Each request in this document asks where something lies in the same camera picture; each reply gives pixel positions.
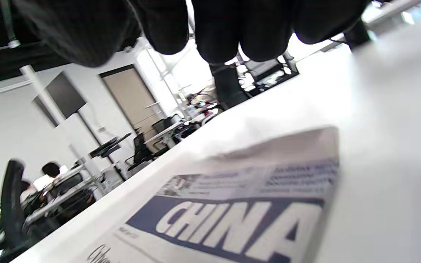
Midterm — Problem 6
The black monitor stand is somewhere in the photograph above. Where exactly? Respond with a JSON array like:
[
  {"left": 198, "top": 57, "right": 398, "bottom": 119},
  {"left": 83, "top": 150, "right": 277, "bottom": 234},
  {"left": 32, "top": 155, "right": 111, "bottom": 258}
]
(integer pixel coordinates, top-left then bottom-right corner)
[{"left": 88, "top": 133, "right": 132, "bottom": 181}]

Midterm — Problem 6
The black wall monitor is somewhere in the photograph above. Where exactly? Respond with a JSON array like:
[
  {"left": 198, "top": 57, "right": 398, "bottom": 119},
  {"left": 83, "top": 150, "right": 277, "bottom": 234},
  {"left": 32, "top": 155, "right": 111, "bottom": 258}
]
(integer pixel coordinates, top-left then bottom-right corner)
[{"left": 44, "top": 71, "right": 87, "bottom": 119}]

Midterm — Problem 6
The newspaper with blue masthead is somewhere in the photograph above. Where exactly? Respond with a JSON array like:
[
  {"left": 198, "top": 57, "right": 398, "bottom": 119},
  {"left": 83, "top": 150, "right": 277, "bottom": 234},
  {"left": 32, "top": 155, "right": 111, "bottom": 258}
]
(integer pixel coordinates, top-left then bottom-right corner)
[{"left": 75, "top": 126, "right": 341, "bottom": 263}]

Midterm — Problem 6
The beige door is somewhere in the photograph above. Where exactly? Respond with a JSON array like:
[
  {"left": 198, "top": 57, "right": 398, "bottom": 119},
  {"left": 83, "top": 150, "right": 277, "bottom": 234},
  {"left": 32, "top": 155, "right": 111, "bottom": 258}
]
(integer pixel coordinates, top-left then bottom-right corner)
[{"left": 99, "top": 65, "right": 168, "bottom": 146}]

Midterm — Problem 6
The person's right hand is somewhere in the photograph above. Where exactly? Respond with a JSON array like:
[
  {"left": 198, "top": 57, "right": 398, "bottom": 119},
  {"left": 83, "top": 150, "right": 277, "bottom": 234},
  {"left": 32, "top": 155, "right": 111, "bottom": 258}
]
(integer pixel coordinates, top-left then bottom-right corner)
[{"left": 11, "top": 0, "right": 370, "bottom": 68}]

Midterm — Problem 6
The aluminium frame post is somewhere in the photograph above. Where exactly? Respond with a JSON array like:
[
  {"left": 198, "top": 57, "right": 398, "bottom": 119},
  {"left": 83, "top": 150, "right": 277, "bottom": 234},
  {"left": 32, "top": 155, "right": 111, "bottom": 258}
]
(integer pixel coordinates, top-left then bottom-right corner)
[{"left": 20, "top": 65, "right": 107, "bottom": 194}]

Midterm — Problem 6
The black mesh office chair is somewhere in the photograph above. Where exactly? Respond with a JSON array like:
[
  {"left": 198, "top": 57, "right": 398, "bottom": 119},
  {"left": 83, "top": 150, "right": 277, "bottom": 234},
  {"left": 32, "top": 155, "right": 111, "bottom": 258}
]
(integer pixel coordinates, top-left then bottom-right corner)
[{"left": 125, "top": 132, "right": 155, "bottom": 171}]

